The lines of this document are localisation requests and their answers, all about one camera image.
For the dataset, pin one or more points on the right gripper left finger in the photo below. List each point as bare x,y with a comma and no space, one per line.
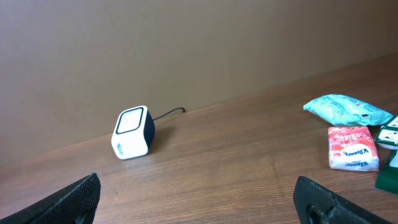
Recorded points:
74,204

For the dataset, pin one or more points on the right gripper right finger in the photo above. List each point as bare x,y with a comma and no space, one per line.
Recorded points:
315,203

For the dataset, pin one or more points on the orange Kleenex tissue pack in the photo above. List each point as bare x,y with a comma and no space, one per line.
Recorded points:
352,149

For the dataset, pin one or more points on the green 3M gloves package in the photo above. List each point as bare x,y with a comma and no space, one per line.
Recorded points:
387,178

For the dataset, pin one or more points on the light green wipes pack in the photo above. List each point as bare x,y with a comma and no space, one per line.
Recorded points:
342,110

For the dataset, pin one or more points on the green Axe Brand box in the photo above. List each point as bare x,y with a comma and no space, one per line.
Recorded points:
387,136

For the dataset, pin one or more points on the white barcode scanner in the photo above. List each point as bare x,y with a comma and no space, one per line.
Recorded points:
134,133

